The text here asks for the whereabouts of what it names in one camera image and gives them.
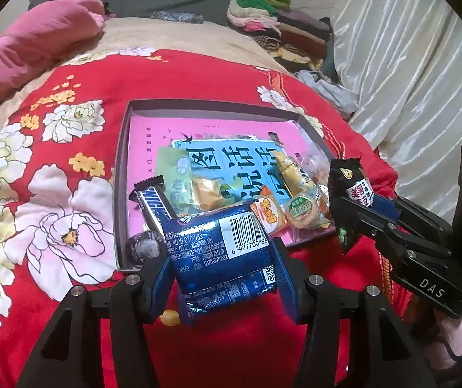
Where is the black green pea snack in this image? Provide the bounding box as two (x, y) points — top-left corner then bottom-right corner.
(327, 158), (375, 254)

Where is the round cake green label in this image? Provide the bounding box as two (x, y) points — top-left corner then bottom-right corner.
(284, 187), (332, 230)

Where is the yellow snack bar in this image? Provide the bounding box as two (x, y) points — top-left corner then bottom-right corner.
(272, 151), (315, 196)

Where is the orange packaged cake snack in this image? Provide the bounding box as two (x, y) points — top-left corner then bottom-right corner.
(250, 186), (288, 236)

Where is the blue snack pack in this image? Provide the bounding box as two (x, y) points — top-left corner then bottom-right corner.
(162, 200), (276, 323)

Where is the Snickers chocolate bar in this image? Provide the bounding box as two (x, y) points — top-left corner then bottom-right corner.
(129, 175), (177, 236)

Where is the light green pastry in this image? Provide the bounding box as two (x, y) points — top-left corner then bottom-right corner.
(155, 147), (242, 216)

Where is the clear reddish pastry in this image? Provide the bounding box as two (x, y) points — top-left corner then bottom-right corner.
(296, 145), (330, 186)

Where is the clear flaky pastry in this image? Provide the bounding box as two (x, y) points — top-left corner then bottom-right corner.
(125, 230), (165, 267)

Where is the pale blue crumpled cloth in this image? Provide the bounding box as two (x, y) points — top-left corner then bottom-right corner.
(294, 70), (358, 117)

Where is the cream satin curtain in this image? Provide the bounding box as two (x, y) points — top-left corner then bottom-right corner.
(333, 0), (462, 220)

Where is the red floral blanket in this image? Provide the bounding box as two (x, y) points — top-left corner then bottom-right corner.
(0, 47), (397, 387)

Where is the pink Chinese workbook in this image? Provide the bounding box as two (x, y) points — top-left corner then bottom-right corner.
(125, 113), (321, 252)

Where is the dark shallow tray box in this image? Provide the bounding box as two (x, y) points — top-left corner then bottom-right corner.
(113, 99), (334, 272)

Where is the stack of folded clothes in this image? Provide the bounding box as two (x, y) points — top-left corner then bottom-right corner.
(226, 0), (333, 74)

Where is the beige bed sheet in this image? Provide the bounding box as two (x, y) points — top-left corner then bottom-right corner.
(0, 17), (286, 130)

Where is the blue patterned cloth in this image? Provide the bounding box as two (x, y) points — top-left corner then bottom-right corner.
(149, 11), (205, 25)

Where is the pink quilt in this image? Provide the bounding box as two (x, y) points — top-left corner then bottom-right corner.
(0, 0), (105, 104)

